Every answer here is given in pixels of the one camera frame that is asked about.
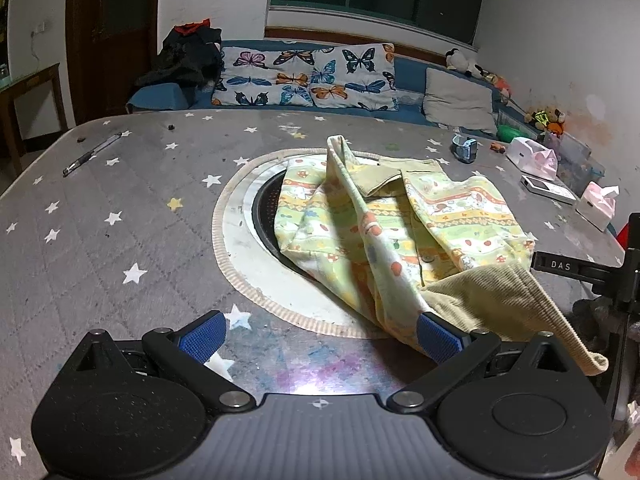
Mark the clear plastic box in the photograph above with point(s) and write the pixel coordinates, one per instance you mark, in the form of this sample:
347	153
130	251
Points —
580	160

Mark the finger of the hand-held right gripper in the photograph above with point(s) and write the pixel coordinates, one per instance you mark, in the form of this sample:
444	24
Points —
565	265

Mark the pile of dark clothes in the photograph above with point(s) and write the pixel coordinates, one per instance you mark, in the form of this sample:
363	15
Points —
182	57

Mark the small orange toy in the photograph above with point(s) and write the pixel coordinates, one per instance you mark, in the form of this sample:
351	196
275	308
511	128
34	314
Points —
497	147

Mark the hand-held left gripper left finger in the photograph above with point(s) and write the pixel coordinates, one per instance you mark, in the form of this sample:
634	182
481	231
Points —
204	336

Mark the blue sofa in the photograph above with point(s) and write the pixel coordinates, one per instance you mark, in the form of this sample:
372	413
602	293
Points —
407	75

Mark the wall socket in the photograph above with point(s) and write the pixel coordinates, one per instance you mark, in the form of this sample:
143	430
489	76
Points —
44	26

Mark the grey pillow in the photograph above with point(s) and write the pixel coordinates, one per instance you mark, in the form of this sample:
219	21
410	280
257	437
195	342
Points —
460	100

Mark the yellow and brown plush toys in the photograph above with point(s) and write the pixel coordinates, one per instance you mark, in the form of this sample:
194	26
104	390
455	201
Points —
546	120

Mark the grey star-print tablecloth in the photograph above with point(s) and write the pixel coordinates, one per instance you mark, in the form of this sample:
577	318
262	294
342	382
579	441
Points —
125	210

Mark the pink tissue pack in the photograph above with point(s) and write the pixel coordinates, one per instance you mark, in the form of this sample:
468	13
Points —
532	157
596	205

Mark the butterfly print pillow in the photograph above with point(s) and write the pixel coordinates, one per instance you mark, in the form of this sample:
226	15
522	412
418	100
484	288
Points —
352	77
260	77

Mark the orange plush toy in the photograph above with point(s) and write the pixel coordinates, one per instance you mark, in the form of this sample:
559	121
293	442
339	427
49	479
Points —
497	85

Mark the brown wooden door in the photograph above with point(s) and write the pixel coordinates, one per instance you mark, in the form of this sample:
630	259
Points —
115	35

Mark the wooden side table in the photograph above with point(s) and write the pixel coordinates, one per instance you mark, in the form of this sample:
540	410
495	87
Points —
30	85

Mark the green ball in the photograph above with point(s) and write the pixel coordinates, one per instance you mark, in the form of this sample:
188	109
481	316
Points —
509	133

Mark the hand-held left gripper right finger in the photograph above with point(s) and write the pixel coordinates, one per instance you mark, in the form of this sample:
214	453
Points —
439	339

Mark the round built-in induction cooker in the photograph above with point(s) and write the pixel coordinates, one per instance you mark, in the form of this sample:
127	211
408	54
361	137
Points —
240	240

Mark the black pen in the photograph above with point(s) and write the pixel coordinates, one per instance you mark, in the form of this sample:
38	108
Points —
92	154

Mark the panda plush toy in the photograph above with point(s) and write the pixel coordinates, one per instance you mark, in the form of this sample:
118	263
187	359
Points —
460	61

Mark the white phone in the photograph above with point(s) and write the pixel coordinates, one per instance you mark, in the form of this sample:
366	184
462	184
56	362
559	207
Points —
547	189

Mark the blue smartwatch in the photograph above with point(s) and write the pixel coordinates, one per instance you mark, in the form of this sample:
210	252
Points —
465	149

